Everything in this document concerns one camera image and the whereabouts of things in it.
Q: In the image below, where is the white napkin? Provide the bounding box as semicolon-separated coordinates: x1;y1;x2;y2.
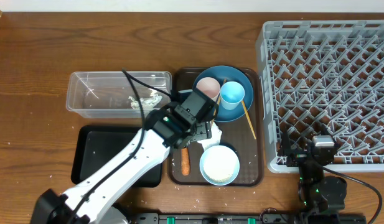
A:
197;123;222;150

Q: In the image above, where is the orange carrot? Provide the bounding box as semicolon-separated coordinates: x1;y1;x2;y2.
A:
181;147;190;176

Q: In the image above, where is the white rice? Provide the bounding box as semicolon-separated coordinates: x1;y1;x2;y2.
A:
202;146;237;183

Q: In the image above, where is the light blue bowl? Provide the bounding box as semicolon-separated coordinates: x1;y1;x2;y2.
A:
199;144;241;187

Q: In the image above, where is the wooden chopstick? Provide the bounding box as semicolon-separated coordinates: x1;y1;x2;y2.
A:
210;78;227;126
241;100;256;139

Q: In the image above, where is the green white wrapper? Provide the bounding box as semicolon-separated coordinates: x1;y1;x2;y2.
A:
128;94;162;110

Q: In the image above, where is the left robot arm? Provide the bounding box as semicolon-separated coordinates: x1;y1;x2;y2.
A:
31;102;218;223

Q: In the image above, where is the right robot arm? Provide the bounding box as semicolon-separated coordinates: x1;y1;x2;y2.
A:
279;127;347;224

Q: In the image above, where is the grey plastic dishwasher rack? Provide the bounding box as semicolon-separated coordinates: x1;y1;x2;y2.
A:
256;20;384;173

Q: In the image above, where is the brown serving tray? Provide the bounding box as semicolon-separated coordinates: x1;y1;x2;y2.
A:
172;68;264;187

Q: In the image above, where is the pink cup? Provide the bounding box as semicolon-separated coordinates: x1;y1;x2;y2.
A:
196;77;221;101

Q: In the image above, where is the light blue cup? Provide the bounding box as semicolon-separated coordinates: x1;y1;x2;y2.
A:
220;82;245;110

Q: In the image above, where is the dark blue plate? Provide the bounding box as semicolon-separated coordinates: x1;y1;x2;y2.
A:
193;65;254;123

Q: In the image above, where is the black plastic tray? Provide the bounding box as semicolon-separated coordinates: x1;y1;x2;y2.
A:
70;124;166;189

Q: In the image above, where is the clear plastic bin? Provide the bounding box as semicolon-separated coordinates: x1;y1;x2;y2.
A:
66;71;172;119

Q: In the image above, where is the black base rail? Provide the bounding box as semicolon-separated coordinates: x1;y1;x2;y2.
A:
129;212;367;224

